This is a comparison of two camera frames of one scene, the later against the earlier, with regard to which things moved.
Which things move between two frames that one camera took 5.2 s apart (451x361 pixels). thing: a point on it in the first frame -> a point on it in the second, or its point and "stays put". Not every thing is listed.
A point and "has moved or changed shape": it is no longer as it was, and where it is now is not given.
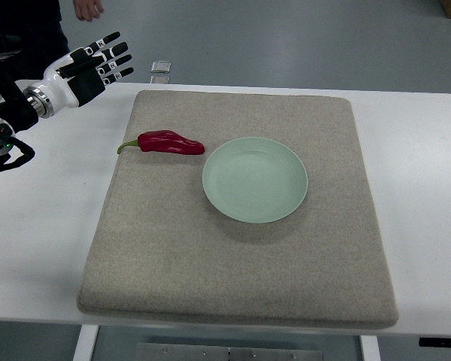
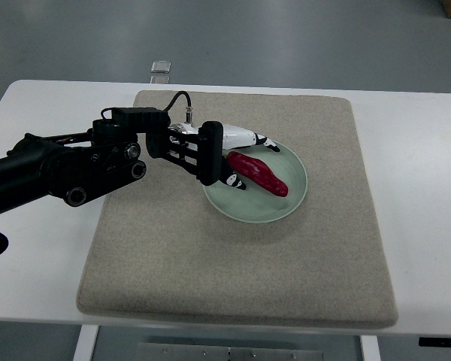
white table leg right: x=370 y=350 stays put
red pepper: x=167 y=142 has moved or changed shape
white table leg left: x=86 y=342 stays put
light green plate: x=255 y=180 stays put
